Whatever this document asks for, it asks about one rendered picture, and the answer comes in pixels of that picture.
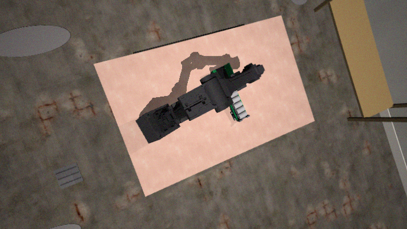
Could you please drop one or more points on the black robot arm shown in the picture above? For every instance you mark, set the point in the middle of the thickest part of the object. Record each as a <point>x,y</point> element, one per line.
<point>213,93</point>

